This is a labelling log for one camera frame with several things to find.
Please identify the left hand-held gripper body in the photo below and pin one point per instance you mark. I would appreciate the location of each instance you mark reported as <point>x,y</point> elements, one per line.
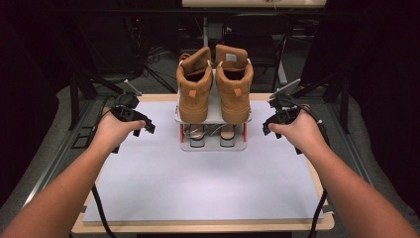
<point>127,112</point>

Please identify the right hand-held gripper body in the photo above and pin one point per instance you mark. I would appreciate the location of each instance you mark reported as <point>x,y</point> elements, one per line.
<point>285,112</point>

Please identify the tan suede boot with label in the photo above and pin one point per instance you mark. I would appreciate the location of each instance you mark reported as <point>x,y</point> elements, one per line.
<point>235,99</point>

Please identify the white two-tier shoe rack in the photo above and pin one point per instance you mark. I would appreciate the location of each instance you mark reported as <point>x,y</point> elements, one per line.
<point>214,112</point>

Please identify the person's left hand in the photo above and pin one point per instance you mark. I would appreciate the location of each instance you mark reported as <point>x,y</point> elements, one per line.
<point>114,132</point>

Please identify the person's right hand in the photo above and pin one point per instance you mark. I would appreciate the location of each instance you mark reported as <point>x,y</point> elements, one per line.
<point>303,132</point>

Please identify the black metal stand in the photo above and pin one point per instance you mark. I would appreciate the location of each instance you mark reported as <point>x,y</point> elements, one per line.
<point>74,99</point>
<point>345,105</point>

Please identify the black folding chair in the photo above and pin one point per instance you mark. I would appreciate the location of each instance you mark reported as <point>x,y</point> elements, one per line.
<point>264,43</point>

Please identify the white table mat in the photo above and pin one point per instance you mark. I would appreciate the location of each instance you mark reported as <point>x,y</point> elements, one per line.
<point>204,185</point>

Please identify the white desk with legs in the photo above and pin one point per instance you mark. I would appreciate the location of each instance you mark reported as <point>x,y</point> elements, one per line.
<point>251,3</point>

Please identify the grey metal bracket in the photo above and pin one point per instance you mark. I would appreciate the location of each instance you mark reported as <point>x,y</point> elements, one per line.
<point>328,208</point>
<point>83,209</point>

